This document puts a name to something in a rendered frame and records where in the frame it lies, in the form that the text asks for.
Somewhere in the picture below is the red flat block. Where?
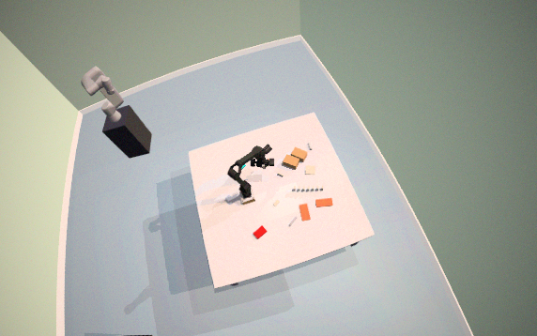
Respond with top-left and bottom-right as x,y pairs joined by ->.
253,226 -> 267,239

